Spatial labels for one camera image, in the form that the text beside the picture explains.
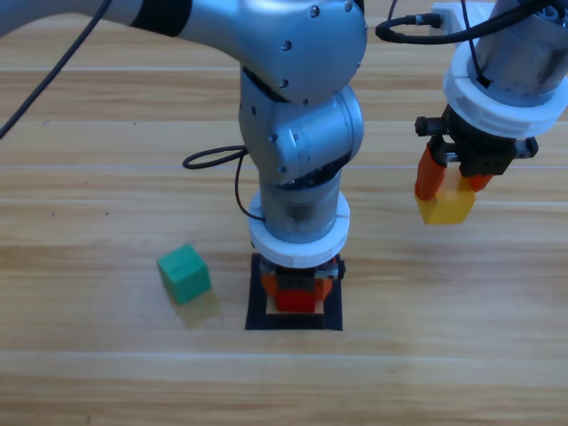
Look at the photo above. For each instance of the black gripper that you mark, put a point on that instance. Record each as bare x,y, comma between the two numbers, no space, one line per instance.
483,155
295,277

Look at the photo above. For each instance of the red wooden block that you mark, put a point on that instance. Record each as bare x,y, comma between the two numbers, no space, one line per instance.
295,302

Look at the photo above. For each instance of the yellow wooden block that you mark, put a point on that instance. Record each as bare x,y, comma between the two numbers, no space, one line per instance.
448,208

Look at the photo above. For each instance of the green wooden block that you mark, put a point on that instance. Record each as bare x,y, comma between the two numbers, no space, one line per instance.
184,275

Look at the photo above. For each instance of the black tape square outline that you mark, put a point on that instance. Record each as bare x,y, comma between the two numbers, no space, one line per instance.
257,310

